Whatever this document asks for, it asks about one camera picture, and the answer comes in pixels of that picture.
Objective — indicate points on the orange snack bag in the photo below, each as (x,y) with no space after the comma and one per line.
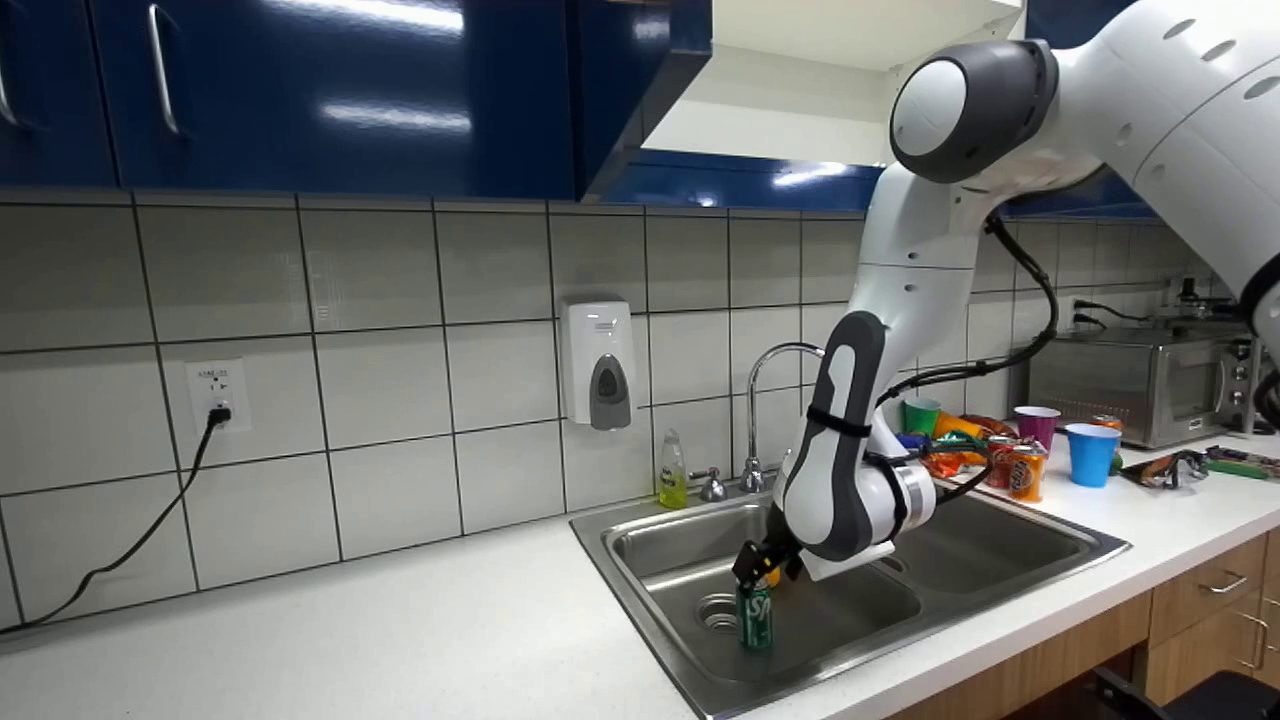
(948,461)

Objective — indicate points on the blue plastic cup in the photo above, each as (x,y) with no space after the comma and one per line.
(1095,458)

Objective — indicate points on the silver toaster oven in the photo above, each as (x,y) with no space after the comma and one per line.
(1132,385)

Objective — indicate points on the green plastic cup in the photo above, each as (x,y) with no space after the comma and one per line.
(917,416)

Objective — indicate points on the green dish soap bottle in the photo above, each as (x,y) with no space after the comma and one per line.
(675,482)

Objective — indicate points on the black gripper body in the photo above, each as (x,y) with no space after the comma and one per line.
(779,555)

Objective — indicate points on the wooden base cabinet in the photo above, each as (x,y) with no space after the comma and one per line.
(1203,626)

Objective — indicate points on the white wall outlet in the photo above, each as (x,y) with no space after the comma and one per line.
(217,388)

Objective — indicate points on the green hand tool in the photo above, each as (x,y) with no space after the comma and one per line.
(1243,465)

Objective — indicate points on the stainless steel double sink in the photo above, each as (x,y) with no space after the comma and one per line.
(1014,545)

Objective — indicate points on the white wall soap dispenser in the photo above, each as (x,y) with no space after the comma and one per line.
(599,362)

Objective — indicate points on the black and orange tool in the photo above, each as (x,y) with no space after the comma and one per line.
(1166,470)

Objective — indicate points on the chrome gooseneck faucet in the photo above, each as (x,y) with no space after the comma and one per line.
(751,413)

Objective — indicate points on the green sprite can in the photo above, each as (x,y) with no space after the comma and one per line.
(759,626)

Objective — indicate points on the purple plastic cup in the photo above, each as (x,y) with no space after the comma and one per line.
(1038,425)

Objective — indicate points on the orange soda can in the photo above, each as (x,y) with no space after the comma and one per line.
(1027,473)

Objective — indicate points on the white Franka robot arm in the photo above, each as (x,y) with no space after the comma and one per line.
(1147,95)

